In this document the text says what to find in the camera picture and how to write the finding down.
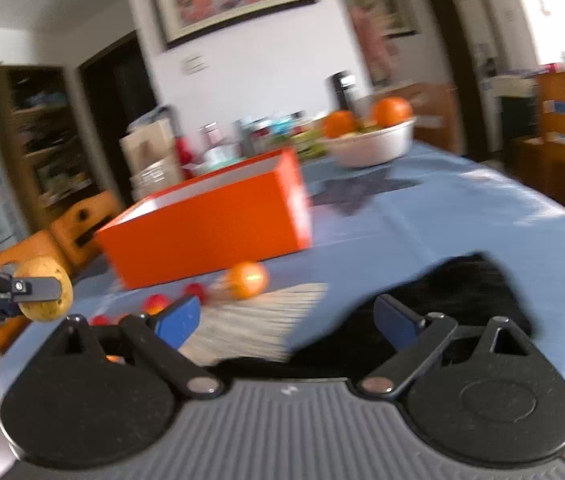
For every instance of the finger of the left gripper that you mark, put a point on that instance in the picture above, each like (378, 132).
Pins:
(35, 289)

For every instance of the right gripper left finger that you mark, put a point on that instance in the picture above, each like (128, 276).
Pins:
(157, 338)

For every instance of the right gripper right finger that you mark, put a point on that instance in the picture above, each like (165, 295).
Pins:
(419, 340)

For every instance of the yellow pear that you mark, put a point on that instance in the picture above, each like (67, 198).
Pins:
(45, 267)

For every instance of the red small fruit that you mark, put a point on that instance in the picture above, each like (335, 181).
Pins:
(156, 303)

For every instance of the red cherry tomato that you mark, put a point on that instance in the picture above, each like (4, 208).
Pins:
(196, 289)

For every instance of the wooden chair far left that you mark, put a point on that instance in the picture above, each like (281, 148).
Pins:
(74, 231)

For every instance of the black cloth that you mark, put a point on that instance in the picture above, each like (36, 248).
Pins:
(471, 289)

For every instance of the small orange tangerine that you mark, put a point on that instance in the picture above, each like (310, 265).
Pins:
(246, 280)

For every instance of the blue tablecloth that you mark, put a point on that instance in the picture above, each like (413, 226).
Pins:
(437, 232)

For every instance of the wooden cabinet shelf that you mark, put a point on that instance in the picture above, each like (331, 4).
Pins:
(40, 144)

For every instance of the orange cardboard box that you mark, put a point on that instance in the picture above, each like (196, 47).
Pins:
(251, 211)

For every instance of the beige paper bag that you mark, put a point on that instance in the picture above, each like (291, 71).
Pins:
(150, 154)

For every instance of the red umbrella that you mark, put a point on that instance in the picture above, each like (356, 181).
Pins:
(183, 150)

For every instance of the white fruit bowl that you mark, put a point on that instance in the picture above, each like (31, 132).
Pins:
(362, 150)

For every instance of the wooden chair behind bowl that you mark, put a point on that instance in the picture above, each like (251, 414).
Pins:
(435, 109)

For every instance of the orange in bowl left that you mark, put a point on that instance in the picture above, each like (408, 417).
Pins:
(339, 123)

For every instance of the orange in bowl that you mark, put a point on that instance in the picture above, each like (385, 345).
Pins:
(339, 123)
(391, 111)

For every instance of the orange in bowl right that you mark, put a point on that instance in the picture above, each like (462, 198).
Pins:
(391, 111)

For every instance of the black thermos bottle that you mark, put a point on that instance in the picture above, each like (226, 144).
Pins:
(344, 89)

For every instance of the small framed picture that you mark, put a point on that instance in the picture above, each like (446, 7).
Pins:
(393, 18)

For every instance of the wall switch panel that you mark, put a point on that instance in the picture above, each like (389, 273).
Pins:
(194, 64)

